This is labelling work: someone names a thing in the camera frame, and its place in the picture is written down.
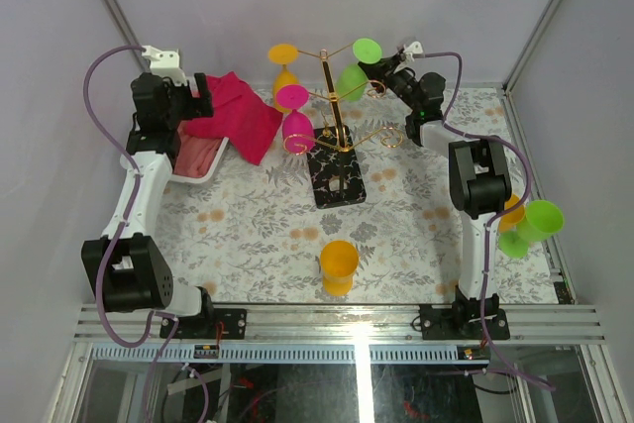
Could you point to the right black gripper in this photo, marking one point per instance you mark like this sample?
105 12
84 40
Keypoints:
381 67

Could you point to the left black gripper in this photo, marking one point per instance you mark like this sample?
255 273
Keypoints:
196 106

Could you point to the green wine glass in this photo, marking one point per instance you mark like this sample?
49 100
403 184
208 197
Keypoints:
542 219
352 82

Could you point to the orange plastic wine glass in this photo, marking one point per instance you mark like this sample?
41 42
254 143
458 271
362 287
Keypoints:
283 55

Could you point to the magenta plastic wine glass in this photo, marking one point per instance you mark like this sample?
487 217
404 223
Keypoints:
297 129

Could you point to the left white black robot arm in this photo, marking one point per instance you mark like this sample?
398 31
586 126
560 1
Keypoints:
125 268

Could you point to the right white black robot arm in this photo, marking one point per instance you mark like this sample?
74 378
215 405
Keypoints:
479 186

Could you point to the gold wine glass rack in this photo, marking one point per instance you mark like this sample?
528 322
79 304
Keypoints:
334 169

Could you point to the orange wine glass front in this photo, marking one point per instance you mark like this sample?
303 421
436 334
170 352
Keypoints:
339 261

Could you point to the white plastic basket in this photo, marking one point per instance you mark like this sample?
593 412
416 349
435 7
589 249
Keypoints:
166 142

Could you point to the pink cloth in basket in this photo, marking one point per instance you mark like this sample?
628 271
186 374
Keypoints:
195 156

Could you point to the magenta cloth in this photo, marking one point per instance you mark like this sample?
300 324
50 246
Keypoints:
240 115

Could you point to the floral table mat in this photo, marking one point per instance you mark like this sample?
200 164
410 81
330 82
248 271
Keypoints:
254 233

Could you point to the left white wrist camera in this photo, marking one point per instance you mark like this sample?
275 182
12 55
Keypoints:
165 64

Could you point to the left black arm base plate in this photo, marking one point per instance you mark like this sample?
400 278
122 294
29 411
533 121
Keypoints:
216 324

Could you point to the aluminium mounting rail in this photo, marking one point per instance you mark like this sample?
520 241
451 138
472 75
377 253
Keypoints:
533 324

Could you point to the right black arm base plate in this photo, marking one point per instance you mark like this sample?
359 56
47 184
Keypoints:
450 324

